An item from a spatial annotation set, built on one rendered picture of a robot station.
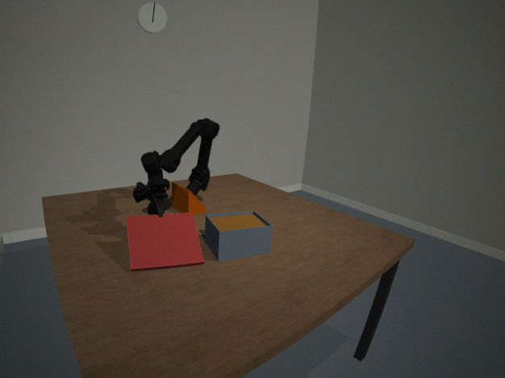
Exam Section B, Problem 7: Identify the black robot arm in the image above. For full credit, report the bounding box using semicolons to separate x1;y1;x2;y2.
133;118;219;203

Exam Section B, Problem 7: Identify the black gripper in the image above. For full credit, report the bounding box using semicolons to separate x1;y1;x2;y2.
148;177;169;218

